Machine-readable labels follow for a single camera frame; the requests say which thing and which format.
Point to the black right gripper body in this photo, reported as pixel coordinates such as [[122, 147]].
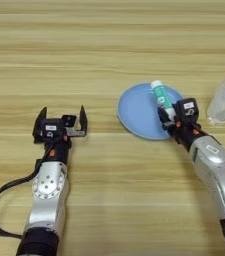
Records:
[[187, 135]]

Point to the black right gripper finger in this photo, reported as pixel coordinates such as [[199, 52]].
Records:
[[164, 120]]

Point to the small black white cube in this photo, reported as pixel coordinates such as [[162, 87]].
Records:
[[69, 120]]

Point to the clear bottle red cap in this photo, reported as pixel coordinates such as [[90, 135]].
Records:
[[224, 103]]

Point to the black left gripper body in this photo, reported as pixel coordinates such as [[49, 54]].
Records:
[[58, 152]]

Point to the black labelled box, left gripper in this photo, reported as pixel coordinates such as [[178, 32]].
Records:
[[52, 129]]

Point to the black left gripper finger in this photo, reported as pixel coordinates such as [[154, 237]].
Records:
[[83, 121], [36, 130]]

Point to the black labelled box, right gripper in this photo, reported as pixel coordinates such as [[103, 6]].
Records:
[[187, 110]]

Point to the blue round plate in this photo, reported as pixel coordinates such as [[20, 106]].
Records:
[[137, 113]]

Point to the white green glue stick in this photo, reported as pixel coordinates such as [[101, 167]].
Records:
[[162, 98]]

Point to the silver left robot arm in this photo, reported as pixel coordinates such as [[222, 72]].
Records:
[[49, 196]]

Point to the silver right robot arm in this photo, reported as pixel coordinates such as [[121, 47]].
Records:
[[220, 176]]

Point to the black labelled box, gripper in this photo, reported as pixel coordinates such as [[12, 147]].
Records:
[[187, 110], [52, 129]]

